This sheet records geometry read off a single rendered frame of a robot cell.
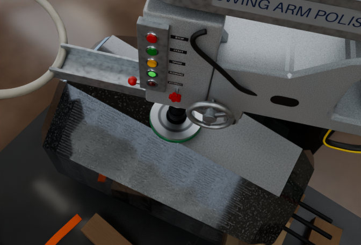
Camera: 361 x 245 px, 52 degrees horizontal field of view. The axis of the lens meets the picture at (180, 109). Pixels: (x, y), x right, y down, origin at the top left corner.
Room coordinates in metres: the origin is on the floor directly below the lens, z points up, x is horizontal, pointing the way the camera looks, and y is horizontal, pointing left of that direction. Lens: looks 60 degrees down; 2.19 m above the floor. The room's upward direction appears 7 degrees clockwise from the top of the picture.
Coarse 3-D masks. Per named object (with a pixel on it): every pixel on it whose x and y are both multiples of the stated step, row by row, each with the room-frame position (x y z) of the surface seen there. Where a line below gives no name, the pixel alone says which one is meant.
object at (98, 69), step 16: (64, 48) 0.83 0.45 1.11; (80, 48) 0.83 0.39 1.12; (64, 64) 0.78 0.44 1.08; (80, 64) 0.79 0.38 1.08; (96, 64) 0.80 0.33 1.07; (112, 64) 0.81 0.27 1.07; (128, 64) 0.81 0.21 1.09; (80, 80) 0.71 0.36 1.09; (96, 80) 0.71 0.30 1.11; (112, 80) 0.74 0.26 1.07; (144, 96) 0.69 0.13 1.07
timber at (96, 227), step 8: (96, 216) 0.48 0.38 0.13; (88, 224) 0.43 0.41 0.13; (96, 224) 0.44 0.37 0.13; (104, 224) 0.44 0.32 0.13; (88, 232) 0.39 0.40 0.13; (96, 232) 0.39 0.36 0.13; (104, 232) 0.40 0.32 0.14; (112, 232) 0.41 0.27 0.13; (96, 240) 0.35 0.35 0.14; (104, 240) 0.36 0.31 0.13; (112, 240) 0.36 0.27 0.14; (120, 240) 0.37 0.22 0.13
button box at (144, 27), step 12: (144, 24) 0.63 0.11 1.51; (156, 24) 0.63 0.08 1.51; (144, 36) 0.62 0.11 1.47; (168, 36) 0.62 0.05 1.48; (144, 48) 0.62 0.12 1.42; (168, 48) 0.63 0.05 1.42; (144, 60) 0.62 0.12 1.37; (156, 60) 0.62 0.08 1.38; (144, 72) 0.62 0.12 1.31; (144, 84) 0.62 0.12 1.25
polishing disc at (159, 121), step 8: (160, 104) 0.78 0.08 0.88; (152, 112) 0.74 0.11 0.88; (160, 112) 0.75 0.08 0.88; (192, 112) 0.77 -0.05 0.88; (152, 120) 0.71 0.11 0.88; (160, 120) 0.71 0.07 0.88; (200, 120) 0.73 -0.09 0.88; (160, 128) 0.67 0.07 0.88; (168, 128) 0.68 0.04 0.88; (176, 128) 0.68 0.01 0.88; (184, 128) 0.69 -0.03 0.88; (192, 128) 0.69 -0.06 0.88; (168, 136) 0.64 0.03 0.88; (176, 136) 0.65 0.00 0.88; (184, 136) 0.65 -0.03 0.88
